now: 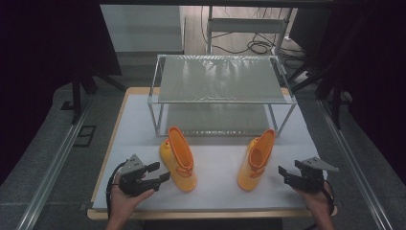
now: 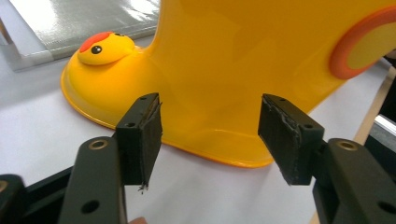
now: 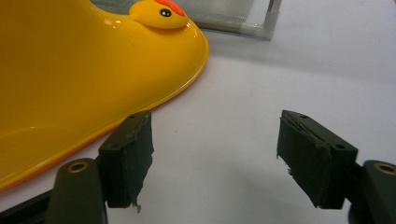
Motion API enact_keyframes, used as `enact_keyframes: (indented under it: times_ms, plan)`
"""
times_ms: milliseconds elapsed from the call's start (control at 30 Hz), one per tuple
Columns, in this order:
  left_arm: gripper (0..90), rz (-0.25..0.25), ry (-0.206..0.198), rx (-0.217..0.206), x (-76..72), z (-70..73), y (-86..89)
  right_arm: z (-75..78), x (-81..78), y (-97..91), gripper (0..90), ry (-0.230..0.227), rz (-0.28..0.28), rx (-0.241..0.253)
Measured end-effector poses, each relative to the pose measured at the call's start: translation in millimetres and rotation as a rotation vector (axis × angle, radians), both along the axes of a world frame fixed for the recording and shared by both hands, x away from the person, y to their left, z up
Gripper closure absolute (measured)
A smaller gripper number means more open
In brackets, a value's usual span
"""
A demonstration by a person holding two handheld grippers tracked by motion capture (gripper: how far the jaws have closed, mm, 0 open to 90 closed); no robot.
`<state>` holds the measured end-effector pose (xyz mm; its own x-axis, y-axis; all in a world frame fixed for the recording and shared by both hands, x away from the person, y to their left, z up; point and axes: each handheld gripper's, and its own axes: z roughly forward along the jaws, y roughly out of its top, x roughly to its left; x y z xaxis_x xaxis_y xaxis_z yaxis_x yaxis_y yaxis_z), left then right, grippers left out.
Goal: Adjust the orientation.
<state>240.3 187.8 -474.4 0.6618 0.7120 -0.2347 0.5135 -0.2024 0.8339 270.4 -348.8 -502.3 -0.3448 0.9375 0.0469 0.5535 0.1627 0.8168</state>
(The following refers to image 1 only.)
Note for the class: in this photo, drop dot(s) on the yellow rubber rain boot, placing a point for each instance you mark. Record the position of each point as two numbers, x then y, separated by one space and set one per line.
178 159
255 163

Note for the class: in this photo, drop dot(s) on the two-tier metal shoe rack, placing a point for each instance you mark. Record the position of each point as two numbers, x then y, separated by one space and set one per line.
220 80

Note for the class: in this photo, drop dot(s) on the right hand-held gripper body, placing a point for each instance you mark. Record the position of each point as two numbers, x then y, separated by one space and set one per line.
311 180

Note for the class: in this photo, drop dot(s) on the dark monitor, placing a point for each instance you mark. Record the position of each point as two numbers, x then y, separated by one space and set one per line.
308 28

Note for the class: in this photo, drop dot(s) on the white panel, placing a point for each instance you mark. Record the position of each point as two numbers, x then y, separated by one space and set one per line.
140 28

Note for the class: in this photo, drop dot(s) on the wooden table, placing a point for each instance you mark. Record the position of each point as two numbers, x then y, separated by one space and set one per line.
198 215

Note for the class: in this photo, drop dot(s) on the black stand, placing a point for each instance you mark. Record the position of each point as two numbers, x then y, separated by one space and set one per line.
335 96
76 96

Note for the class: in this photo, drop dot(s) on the aluminium rail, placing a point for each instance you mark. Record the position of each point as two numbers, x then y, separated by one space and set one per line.
357 172
51 169

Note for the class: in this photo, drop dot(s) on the white table mat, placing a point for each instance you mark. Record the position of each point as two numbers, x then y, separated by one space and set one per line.
217 198

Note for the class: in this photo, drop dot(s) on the black floor plate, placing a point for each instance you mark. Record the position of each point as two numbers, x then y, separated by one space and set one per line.
85 135

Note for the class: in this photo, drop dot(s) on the person's right hand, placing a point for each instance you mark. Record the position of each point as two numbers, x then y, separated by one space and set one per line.
316 201

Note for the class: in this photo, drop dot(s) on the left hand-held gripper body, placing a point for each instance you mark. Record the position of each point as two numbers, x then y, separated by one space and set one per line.
132 179

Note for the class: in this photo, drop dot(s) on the person's left hand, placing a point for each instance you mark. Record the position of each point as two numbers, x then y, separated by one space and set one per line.
124 202

